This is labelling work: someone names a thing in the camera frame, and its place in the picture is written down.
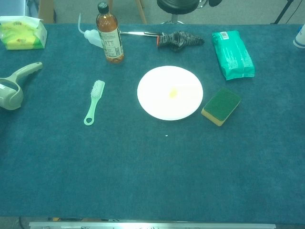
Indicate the white round plate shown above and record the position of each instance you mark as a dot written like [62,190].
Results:
[162,105]

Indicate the sage green lint roller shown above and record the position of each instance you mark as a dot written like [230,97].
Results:
[26,70]

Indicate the black stool with chrome post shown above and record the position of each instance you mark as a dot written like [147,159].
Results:
[176,6]

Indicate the light green plastic brush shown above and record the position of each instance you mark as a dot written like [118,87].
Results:
[97,89]

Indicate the green yellow sponge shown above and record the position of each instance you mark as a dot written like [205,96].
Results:
[221,102]

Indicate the wooden panel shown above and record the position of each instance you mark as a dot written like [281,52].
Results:
[46,10]

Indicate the white container with blue print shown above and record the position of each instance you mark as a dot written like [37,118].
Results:
[300,38]

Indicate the white plastic squeeze bottle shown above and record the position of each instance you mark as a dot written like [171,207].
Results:
[93,37]

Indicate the grey knit work glove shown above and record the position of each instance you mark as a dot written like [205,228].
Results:
[181,39]

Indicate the black tripod leg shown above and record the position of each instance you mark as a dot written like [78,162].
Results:
[281,14]

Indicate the amber bottle with black cap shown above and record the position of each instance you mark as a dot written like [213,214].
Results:
[110,35]

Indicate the wooden leg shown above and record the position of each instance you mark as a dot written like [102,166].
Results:
[141,10]

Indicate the yellow tissue pack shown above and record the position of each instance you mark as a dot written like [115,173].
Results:
[21,35]

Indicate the green wet wipes pack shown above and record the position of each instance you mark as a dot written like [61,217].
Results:
[233,57]

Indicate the teal table mat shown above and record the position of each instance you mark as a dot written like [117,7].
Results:
[143,167]

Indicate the aluminium profile rail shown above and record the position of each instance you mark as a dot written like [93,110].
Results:
[152,225]

